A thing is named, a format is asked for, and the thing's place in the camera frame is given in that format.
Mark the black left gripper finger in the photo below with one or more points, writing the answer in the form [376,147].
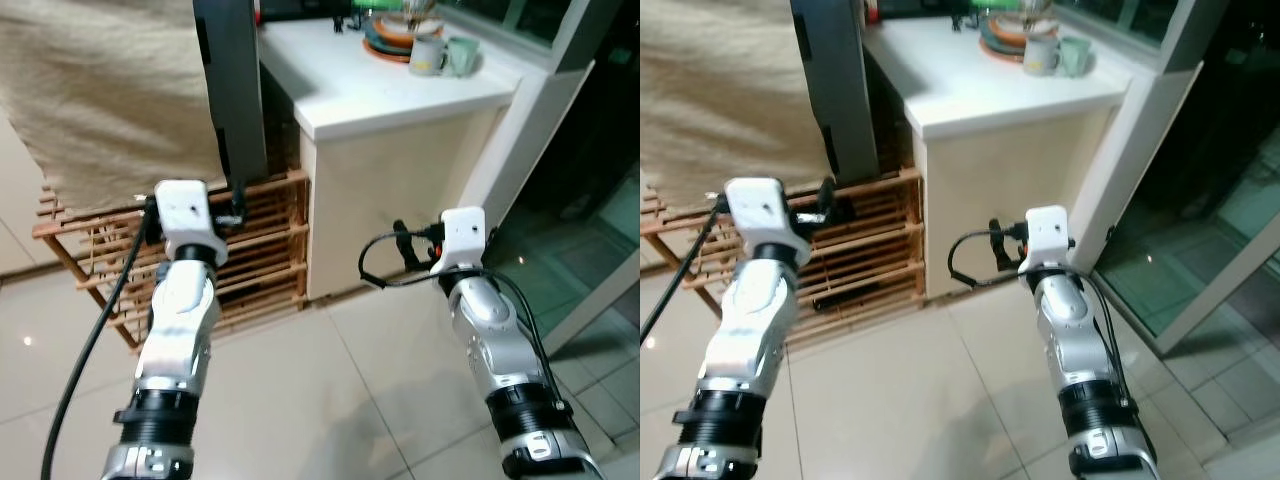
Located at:
[237,200]
[828,200]

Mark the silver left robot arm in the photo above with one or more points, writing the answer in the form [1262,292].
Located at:
[175,330]
[745,340]

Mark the grey fridge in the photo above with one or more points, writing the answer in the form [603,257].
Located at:
[235,90]
[840,90]

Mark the white topped beige counter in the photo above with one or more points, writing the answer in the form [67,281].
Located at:
[1000,200]
[400,180]

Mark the wooden slatted rack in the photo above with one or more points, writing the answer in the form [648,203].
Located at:
[870,260]
[270,250]

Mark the beige woven cloth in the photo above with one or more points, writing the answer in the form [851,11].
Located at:
[100,90]
[730,90]

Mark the grey mug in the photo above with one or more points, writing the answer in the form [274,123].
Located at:
[1040,58]
[428,58]

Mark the pale green mug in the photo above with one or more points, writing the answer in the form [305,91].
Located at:
[465,58]
[1076,56]

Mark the stack of coloured plates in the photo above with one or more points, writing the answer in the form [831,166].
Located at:
[385,42]
[1000,42]

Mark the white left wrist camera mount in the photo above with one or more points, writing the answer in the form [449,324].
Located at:
[185,215]
[765,215]

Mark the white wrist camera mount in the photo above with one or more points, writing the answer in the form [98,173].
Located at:
[765,215]
[185,215]
[462,238]
[1047,238]

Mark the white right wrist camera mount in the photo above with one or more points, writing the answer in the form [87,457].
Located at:
[1047,238]
[462,238]

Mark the white sliding door frame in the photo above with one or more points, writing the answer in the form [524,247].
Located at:
[530,130]
[1140,140]

